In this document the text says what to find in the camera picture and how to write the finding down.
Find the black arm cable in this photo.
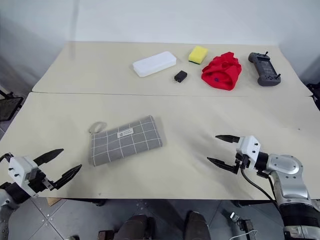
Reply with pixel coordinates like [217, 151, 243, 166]
[0, 152, 14, 166]
[240, 168, 280, 202]

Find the grey checked pouch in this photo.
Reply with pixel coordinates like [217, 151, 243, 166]
[87, 115, 165, 167]

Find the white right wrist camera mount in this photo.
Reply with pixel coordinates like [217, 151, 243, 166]
[235, 135, 261, 171]

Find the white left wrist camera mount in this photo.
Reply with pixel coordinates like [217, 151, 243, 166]
[8, 155, 39, 198]

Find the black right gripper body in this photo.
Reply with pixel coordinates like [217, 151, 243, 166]
[233, 152, 251, 175]

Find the black power adapter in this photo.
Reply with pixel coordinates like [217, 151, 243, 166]
[172, 70, 189, 84]

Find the white plastic box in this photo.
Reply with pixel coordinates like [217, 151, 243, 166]
[132, 50, 178, 78]

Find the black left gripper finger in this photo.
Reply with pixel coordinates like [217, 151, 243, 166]
[50, 163, 83, 192]
[33, 148, 65, 166]

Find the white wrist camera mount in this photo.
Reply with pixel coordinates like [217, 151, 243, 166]
[8, 155, 39, 198]
[235, 135, 261, 171]

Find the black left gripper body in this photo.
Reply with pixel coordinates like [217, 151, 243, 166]
[27, 167, 55, 195]

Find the red cloth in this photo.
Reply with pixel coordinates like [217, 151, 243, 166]
[200, 51, 244, 92]

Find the dark rounded shape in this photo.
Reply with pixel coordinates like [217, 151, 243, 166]
[116, 214, 156, 240]
[184, 210, 210, 240]

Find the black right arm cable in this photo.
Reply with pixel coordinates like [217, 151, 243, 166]
[240, 168, 280, 202]

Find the black device under table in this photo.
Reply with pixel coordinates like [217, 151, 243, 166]
[221, 209, 256, 239]

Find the black mesh chair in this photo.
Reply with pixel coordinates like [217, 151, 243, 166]
[0, 90, 25, 124]

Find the grey remote controller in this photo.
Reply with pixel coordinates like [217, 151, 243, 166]
[247, 50, 282, 87]

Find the white thin cable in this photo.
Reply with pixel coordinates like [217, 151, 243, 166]
[231, 230, 259, 240]

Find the yellow sponge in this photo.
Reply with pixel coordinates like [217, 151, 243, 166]
[187, 45, 209, 65]

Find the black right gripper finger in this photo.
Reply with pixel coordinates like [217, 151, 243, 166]
[206, 156, 238, 175]
[215, 134, 241, 144]

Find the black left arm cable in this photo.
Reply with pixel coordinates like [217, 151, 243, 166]
[0, 152, 14, 166]

